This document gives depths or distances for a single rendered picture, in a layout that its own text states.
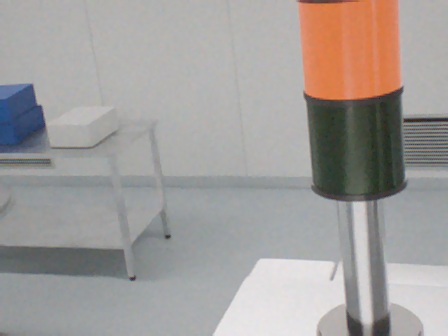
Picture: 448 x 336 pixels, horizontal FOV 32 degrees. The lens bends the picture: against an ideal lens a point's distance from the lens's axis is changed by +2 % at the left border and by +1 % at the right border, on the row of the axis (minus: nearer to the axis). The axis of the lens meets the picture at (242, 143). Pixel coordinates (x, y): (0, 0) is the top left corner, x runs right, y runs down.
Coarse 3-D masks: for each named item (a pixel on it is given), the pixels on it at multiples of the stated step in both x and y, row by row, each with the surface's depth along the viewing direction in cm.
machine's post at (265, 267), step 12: (264, 264) 55; (276, 264) 54; (288, 264) 54; (300, 264) 54; (312, 264) 54; (324, 264) 54; (252, 276) 53; (264, 276) 53; (276, 276) 53; (288, 276) 53; (300, 276) 52; (312, 276) 52; (324, 276) 52
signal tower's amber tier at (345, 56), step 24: (384, 0) 36; (312, 24) 37; (336, 24) 36; (360, 24) 36; (384, 24) 36; (312, 48) 37; (336, 48) 36; (360, 48) 36; (384, 48) 37; (312, 72) 38; (336, 72) 37; (360, 72) 37; (384, 72) 37; (336, 96) 37; (360, 96) 37
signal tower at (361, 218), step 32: (320, 0) 36; (352, 0) 35; (384, 96) 37; (320, 192) 40; (384, 192) 39; (352, 224) 41; (384, 224) 41; (352, 256) 41; (384, 256) 42; (352, 288) 42; (384, 288) 42; (320, 320) 45; (352, 320) 43; (384, 320) 42; (416, 320) 44
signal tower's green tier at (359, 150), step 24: (312, 120) 39; (336, 120) 38; (360, 120) 37; (384, 120) 38; (312, 144) 40; (336, 144) 38; (360, 144) 38; (384, 144) 38; (312, 168) 40; (336, 168) 39; (360, 168) 38; (384, 168) 38; (336, 192) 39; (360, 192) 39
